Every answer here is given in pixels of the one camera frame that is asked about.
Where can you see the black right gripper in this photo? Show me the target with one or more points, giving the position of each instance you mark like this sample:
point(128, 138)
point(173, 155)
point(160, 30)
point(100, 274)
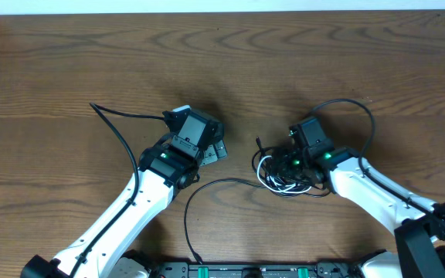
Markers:
point(284, 166)

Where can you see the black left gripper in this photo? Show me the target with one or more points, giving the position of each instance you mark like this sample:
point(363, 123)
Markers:
point(215, 152)

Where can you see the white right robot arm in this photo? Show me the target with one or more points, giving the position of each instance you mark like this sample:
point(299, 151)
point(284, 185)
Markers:
point(417, 223)

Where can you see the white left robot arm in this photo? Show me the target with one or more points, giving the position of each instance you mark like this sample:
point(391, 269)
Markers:
point(160, 173)

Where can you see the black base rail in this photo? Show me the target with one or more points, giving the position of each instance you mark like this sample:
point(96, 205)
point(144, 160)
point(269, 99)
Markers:
point(193, 270)

